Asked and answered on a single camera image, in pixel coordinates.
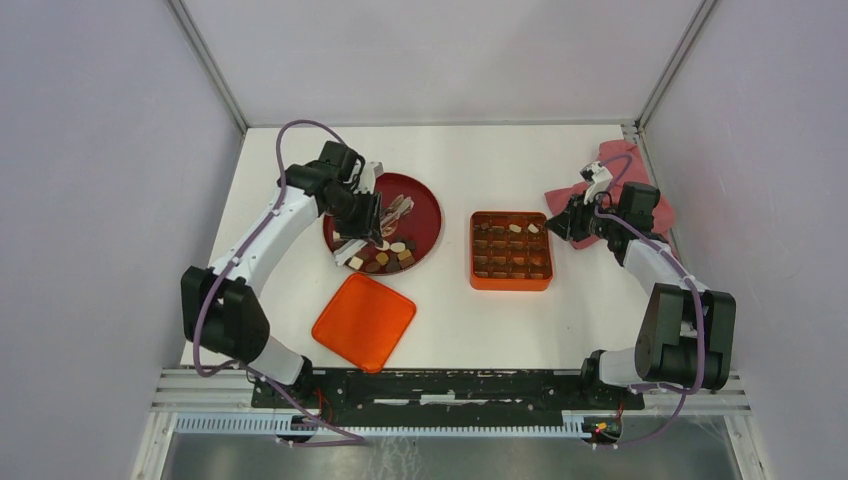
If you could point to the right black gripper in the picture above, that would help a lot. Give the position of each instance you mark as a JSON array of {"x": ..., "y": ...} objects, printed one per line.
[{"x": 569, "y": 223}]

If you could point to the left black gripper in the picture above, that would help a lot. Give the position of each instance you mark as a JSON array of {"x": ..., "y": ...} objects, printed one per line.
[{"x": 369, "y": 227}]

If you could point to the metal serving tongs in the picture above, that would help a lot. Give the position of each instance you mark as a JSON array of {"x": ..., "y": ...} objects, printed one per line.
[{"x": 389, "y": 219}]

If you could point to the orange compartment chocolate box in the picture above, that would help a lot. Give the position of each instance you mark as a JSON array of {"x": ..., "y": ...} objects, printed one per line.
[{"x": 504, "y": 261}]

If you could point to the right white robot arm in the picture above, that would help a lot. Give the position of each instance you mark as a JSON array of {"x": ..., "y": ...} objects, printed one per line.
[{"x": 685, "y": 340}]

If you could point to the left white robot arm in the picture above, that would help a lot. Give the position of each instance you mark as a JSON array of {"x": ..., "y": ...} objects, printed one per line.
[{"x": 220, "y": 303}]

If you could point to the round dark red plate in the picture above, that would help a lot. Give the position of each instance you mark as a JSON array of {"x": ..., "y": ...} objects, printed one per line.
[{"x": 420, "y": 229}]

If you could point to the orange box lid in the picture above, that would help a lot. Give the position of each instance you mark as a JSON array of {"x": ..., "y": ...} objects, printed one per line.
[{"x": 363, "y": 322}]

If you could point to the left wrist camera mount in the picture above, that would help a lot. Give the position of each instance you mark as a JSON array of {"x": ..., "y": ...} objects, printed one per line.
[{"x": 369, "y": 174}]

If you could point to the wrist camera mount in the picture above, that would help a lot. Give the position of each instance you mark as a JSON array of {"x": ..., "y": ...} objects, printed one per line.
[
  {"x": 369, "y": 174},
  {"x": 597, "y": 178}
]

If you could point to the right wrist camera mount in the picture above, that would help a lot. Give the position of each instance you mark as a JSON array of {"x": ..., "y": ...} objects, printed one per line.
[{"x": 597, "y": 178}]

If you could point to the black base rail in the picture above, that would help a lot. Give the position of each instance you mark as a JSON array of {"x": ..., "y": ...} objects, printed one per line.
[{"x": 456, "y": 398}]

